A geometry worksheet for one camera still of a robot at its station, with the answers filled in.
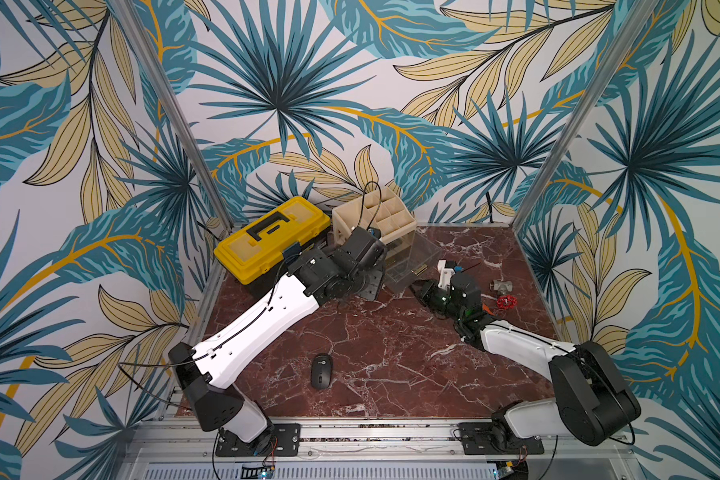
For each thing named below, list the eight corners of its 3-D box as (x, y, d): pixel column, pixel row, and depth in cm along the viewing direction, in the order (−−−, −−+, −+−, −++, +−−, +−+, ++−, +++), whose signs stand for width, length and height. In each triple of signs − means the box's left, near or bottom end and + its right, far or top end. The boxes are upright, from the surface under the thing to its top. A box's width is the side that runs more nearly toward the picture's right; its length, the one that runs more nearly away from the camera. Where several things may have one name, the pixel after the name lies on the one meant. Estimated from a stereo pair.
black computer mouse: (310, 389, 83) (308, 386, 81) (313, 356, 89) (312, 353, 87) (331, 389, 83) (331, 386, 81) (333, 356, 89) (333, 353, 87)
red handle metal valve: (494, 309, 100) (500, 302, 96) (487, 286, 105) (492, 279, 101) (514, 309, 100) (520, 302, 96) (506, 287, 105) (511, 279, 102)
